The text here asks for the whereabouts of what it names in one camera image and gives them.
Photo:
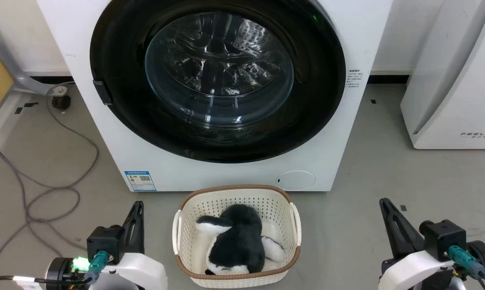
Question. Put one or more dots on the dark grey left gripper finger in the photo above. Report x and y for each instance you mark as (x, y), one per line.
(140, 237)
(132, 229)

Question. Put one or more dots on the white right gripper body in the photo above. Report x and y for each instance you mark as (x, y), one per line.
(411, 272)

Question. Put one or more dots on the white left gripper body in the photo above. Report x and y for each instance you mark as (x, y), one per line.
(141, 270)

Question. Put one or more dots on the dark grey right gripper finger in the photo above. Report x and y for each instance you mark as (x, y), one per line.
(391, 229)
(412, 235)

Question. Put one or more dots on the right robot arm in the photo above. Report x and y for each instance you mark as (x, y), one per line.
(484, 257)

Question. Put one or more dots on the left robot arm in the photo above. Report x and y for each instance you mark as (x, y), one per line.
(61, 274)

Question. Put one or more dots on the white front-load washing machine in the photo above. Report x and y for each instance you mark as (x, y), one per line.
(226, 177)

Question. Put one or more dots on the black round glass washer door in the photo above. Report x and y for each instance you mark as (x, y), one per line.
(121, 121)

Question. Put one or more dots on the cream plastic laundry basket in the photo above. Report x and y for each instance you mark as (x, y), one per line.
(194, 209)

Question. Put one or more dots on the black and white plush toy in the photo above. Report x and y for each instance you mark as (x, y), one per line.
(238, 241)

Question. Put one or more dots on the round white filter cover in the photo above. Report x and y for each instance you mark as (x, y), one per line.
(295, 180)

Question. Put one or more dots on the white air purifier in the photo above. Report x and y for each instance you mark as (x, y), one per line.
(456, 100)

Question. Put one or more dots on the black caster wheel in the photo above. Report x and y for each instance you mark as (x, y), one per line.
(61, 102)

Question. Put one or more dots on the small printed text sticker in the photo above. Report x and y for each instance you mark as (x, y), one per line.
(353, 78)

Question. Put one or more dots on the grey metal stand leg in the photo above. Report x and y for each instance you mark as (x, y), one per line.
(20, 76)

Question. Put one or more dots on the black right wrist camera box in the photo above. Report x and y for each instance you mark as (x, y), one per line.
(442, 239)

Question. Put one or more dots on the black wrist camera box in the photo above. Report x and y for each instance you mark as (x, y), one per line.
(104, 241)
(442, 239)

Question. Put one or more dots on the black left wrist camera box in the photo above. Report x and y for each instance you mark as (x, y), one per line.
(104, 241)

